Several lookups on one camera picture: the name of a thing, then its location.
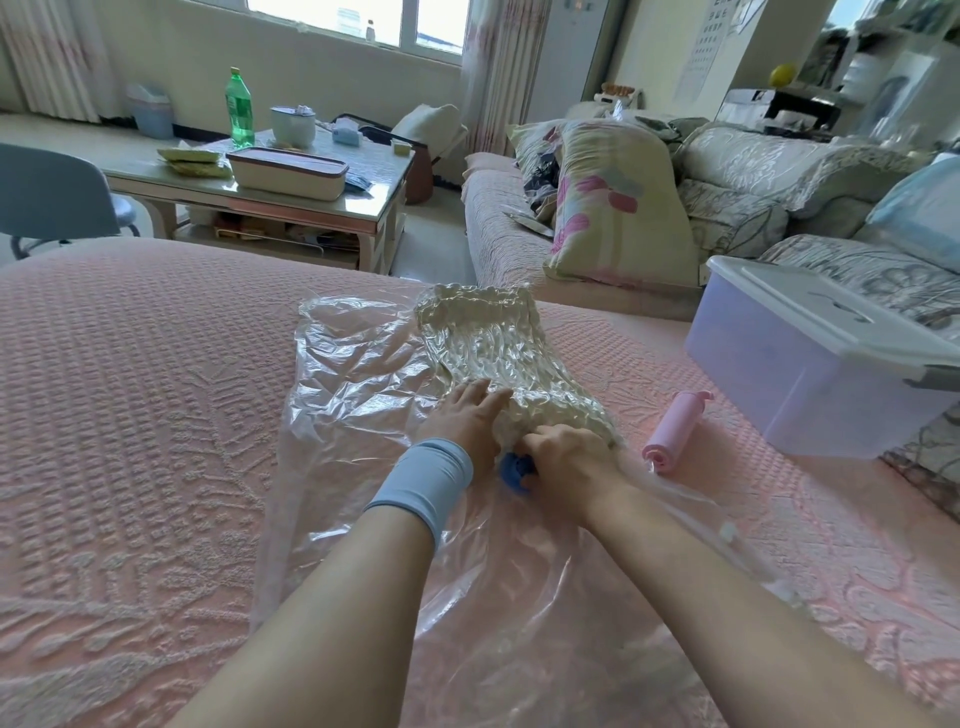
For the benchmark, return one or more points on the person's right hand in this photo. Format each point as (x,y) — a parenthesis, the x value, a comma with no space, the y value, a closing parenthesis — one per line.
(581,469)

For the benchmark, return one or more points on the person's left hand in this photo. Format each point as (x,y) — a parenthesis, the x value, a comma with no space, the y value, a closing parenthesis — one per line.
(457,424)

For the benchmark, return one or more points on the person's left fingers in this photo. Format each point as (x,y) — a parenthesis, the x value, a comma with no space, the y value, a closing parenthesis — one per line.
(480,397)

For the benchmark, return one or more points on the person's right fingers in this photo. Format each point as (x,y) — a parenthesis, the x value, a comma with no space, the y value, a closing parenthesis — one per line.
(541,446)

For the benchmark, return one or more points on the blue valve cap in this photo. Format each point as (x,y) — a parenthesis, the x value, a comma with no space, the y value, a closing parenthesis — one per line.
(516,474)

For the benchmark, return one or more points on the clear plastic vacuum bag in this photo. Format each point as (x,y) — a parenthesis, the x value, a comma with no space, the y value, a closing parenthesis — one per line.
(352,390)

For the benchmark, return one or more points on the person's left forearm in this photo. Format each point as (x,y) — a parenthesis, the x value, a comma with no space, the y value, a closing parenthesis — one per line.
(330,637)

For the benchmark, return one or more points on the person's right forearm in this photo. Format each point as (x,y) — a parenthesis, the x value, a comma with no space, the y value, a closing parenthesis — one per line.
(735,630)

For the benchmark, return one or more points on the compressed cream fabric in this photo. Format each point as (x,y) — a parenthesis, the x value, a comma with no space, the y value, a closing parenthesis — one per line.
(487,337)

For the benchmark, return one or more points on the light blue wristband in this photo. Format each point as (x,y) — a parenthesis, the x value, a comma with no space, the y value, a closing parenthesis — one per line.
(424,484)

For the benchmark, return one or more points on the pink hand pump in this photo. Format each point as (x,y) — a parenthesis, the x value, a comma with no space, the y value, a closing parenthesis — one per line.
(675,431)

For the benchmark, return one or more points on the glass-top coffee table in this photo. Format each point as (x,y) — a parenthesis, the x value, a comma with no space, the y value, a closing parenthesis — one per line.
(375,195)

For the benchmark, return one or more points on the floral pink pillow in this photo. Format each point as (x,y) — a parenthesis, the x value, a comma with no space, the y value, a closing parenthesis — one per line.
(615,210)

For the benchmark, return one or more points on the dark patterned cushion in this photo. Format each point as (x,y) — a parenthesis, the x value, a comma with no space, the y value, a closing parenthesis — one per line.
(541,169)

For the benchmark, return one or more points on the clear plastic storage box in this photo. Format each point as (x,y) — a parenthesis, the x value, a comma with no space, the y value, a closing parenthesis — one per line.
(787,360)

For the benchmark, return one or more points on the wooden chair with white hat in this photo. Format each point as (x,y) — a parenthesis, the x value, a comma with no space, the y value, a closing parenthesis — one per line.
(431,127)

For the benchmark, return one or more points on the cream rectangular box brown rim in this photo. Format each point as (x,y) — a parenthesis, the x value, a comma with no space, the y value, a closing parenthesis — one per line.
(289,174)

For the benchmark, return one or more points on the light blue tissue box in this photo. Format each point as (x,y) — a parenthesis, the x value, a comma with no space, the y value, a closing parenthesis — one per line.
(346,133)

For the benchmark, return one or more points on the white lidded pot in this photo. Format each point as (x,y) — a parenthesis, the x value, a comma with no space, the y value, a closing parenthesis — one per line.
(292,127)

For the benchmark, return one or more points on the pale pink curtain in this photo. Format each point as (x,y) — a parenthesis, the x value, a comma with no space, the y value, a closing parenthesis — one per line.
(499,67)
(52,52)

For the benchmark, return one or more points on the floral patterned sofa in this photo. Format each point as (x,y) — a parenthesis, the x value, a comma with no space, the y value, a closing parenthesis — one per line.
(750,172)

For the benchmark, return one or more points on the pink textured bedspread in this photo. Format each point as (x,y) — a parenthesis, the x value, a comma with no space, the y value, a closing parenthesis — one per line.
(135,420)

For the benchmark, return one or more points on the white standing air conditioner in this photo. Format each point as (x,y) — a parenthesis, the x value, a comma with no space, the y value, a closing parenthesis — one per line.
(574,52)

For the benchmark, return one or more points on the yellow-green packets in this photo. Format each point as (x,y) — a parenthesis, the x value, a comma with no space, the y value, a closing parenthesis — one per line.
(191,160)

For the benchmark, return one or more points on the green plastic bottle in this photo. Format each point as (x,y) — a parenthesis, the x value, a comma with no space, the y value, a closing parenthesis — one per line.
(240,105)

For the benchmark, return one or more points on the window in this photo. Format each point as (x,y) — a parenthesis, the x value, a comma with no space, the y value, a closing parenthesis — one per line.
(330,15)

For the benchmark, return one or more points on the black side table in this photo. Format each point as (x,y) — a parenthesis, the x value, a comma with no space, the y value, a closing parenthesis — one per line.
(795,101)

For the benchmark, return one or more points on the yellow ball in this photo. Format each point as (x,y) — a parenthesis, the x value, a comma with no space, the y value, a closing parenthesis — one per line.
(783,75)

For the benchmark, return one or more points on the light blue pillow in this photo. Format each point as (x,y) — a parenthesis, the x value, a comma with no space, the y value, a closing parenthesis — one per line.
(919,210)

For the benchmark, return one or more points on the grey chair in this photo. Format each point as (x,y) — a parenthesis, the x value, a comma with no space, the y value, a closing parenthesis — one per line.
(52,187)

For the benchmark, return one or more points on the white shelf unit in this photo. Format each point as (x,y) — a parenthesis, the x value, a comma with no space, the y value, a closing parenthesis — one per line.
(892,67)

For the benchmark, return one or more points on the white wall chart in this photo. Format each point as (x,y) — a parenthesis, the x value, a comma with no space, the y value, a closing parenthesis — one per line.
(712,52)

